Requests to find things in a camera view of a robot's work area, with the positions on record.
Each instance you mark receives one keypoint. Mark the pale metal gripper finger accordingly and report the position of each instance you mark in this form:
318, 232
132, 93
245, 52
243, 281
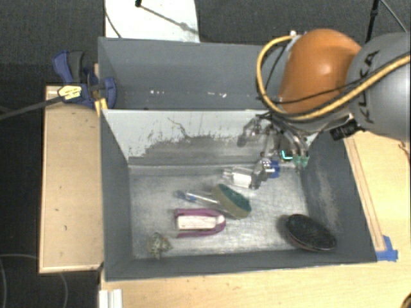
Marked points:
259, 179
266, 164

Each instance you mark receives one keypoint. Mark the mottled green toy animal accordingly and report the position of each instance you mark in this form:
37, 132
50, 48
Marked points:
158, 245

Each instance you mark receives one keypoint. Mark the blue and clear pen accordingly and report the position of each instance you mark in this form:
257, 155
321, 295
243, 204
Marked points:
196, 198

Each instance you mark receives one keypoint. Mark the grey metal bin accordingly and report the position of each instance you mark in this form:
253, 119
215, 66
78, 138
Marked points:
192, 75

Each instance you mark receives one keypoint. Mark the pale wood board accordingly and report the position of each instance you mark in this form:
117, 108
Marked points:
72, 188

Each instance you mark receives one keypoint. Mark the black cylinder on white bracket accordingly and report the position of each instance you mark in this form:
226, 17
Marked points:
343, 131

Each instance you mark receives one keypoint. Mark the green and tan round sponge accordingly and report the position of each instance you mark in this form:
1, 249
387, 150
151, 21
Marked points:
232, 201

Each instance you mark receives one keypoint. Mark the black round disc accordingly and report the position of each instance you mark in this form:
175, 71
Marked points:
309, 233

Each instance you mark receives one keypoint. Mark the purple and white case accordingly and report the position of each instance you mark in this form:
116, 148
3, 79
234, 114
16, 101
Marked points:
197, 222

